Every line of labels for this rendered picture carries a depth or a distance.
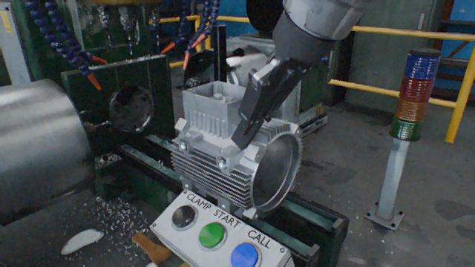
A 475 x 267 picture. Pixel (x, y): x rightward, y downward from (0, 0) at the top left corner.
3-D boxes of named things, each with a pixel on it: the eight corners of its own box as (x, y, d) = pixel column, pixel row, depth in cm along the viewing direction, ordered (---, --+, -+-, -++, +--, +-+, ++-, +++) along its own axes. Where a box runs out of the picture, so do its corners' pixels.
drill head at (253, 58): (165, 126, 103) (157, 49, 93) (246, 96, 131) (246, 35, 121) (219, 150, 88) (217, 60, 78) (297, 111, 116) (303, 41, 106)
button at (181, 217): (171, 225, 40) (166, 218, 39) (188, 208, 42) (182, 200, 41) (187, 236, 39) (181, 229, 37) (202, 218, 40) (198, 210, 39)
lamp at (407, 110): (390, 116, 68) (394, 97, 66) (398, 109, 72) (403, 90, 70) (420, 124, 64) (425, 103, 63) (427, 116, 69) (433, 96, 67)
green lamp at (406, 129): (386, 135, 70) (390, 116, 68) (394, 127, 74) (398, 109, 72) (415, 143, 66) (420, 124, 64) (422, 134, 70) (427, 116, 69)
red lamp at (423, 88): (394, 97, 66) (398, 76, 64) (403, 90, 70) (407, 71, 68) (425, 103, 63) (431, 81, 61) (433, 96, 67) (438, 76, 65)
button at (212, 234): (197, 245, 37) (192, 237, 36) (214, 225, 39) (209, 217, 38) (215, 257, 36) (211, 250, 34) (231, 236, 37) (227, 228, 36)
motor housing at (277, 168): (173, 195, 68) (165, 113, 60) (231, 162, 81) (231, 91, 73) (245, 239, 56) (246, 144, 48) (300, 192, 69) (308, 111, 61)
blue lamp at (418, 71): (398, 76, 64) (404, 54, 62) (407, 71, 68) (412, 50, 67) (431, 81, 61) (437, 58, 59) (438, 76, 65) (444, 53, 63)
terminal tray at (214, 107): (183, 124, 64) (180, 91, 61) (219, 110, 72) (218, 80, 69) (226, 142, 57) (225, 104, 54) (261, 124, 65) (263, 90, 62)
